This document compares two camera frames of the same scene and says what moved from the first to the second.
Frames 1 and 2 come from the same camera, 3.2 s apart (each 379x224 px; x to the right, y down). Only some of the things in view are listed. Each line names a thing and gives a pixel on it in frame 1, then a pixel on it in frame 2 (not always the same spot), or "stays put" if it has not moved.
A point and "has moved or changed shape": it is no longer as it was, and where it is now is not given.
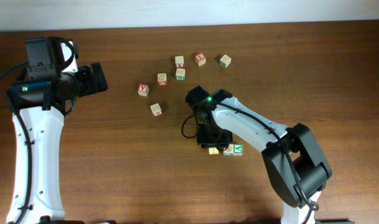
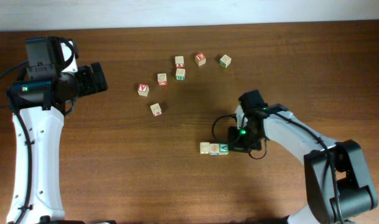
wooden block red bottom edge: (156, 109) stays put
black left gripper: (91, 87) stays put
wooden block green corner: (225, 61) stays put
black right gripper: (212, 139) → (236, 142)
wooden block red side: (162, 79) stays put
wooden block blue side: (229, 151) → (214, 149)
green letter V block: (238, 149) has moved or changed shape
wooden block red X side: (179, 62) stays put
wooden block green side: (180, 74) stays put
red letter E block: (200, 58) stays put
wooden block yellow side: (213, 150) has moved or changed shape
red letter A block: (143, 89) stays put
